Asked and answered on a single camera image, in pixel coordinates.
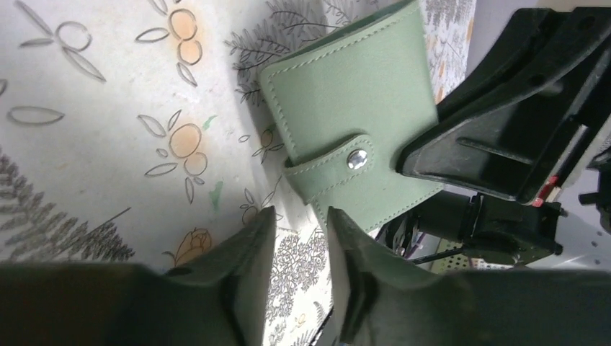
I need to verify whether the floral table mat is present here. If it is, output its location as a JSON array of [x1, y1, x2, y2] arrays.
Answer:
[[1, 1, 476, 345]]

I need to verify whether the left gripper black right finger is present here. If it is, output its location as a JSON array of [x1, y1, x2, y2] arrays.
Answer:
[[326, 208, 610, 345]]

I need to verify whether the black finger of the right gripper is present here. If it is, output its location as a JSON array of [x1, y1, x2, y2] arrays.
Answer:
[[396, 7, 610, 205]]

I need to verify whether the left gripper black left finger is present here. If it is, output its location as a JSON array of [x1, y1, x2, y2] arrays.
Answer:
[[1, 207, 276, 345]]

